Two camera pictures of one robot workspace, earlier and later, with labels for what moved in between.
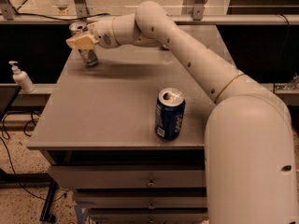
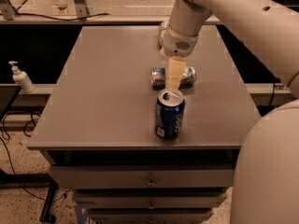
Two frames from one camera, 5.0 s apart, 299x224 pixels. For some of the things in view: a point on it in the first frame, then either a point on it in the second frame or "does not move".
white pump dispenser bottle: x=21 y=79 does not move
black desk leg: x=29 y=177 does not move
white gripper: x=104 y=34 -> x=177 y=43
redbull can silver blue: x=89 y=56 -> x=158 y=78
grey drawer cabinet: x=127 y=134 does not move
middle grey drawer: x=145 y=200 does not move
